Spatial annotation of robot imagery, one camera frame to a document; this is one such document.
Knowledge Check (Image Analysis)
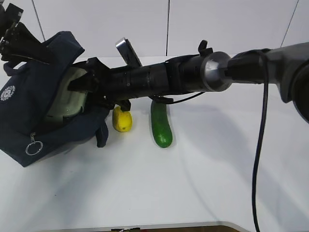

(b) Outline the yellow lemon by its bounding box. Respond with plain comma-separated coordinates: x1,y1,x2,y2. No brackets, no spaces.
112,106,133,132

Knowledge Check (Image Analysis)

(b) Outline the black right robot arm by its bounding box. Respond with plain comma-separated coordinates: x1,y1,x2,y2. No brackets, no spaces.
68,41,309,120

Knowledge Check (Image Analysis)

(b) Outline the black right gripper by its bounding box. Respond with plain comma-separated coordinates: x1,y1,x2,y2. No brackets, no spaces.
68,58,174,111

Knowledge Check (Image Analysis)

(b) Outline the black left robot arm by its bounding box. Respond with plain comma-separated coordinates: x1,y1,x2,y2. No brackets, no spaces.
0,1,56,64

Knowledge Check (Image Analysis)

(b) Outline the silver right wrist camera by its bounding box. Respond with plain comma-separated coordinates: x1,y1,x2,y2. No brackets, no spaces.
115,37,142,68

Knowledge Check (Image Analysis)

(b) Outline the silver zipper pull ring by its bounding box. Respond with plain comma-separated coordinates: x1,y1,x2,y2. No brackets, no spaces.
25,132,43,156

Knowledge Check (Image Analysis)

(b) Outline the dark navy lunch bag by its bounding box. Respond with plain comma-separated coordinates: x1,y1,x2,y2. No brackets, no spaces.
0,31,109,167

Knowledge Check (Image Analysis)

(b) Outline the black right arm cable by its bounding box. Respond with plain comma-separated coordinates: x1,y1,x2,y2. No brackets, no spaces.
151,52,270,232

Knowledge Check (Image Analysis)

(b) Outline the green cucumber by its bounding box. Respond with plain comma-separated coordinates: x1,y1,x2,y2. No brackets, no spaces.
151,101,173,148

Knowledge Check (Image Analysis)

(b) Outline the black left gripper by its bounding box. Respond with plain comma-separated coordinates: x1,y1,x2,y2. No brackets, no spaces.
0,3,56,64

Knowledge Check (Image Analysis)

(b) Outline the glass container with green lid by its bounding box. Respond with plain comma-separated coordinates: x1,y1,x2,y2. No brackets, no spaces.
45,67,87,123

